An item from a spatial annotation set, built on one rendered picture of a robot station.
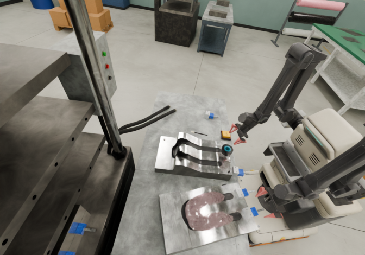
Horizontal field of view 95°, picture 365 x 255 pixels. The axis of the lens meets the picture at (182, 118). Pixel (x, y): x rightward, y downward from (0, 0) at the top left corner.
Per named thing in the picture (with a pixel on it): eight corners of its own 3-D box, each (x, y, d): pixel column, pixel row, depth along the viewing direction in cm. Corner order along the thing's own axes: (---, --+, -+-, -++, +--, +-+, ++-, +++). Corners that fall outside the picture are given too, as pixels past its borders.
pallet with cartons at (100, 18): (113, 26, 490) (108, -5, 437) (102, 37, 433) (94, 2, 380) (71, 20, 486) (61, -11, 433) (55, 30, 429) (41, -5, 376)
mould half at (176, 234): (234, 185, 111) (240, 178, 103) (254, 231, 94) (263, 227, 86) (158, 201, 99) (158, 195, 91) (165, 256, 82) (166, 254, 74)
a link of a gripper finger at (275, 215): (262, 222, 79) (279, 216, 73) (255, 205, 83) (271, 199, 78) (270, 222, 82) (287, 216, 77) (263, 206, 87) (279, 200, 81)
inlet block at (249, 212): (259, 206, 101) (263, 203, 97) (264, 215, 97) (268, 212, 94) (240, 210, 98) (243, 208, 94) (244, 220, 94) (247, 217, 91)
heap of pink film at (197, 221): (222, 191, 102) (226, 185, 96) (235, 224, 90) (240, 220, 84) (181, 199, 96) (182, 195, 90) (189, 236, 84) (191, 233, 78)
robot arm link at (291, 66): (318, 54, 68) (301, 43, 75) (306, 53, 67) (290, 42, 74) (268, 124, 99) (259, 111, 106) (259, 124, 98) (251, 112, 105)
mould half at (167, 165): (224, 148, 131) (230, 138, 121) (228, 180, 113) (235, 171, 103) (161, 140, 130) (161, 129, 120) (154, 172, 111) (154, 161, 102)
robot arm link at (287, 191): (321, 197, 67) (308, 176, 73) (308, 195, 62) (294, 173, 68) (294, 206, 74) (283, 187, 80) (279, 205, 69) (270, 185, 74)
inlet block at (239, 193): (250, 188, 108) (254, 184, 104) (255, 196, 105) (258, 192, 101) (232, 192, 105) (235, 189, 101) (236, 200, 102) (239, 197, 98)
